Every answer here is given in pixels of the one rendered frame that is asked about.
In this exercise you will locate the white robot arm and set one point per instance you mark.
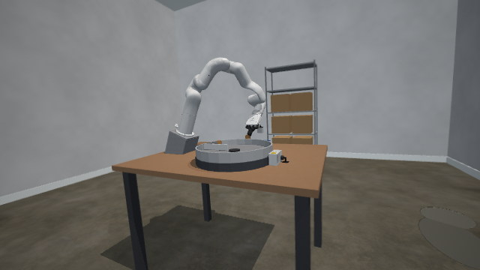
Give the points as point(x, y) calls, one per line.
point(201, 82)

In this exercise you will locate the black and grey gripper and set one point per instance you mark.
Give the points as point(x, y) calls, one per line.
point(253, 122)

